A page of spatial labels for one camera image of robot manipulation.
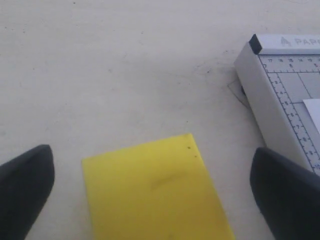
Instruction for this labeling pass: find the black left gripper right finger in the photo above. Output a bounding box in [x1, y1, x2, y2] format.
[250, 147, 320, 240]

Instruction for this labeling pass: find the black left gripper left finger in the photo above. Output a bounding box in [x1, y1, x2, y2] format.
[0, 144, 55, 240]

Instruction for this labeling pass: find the white paper sheet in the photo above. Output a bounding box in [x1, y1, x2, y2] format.
[303, 98, 320, 131]

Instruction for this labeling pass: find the grey metal paper cutter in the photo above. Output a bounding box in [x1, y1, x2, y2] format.
[234, 34, 320, 174]

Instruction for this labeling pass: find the yellow foam cube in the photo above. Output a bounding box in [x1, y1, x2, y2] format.
[82, 133, 235, 240]

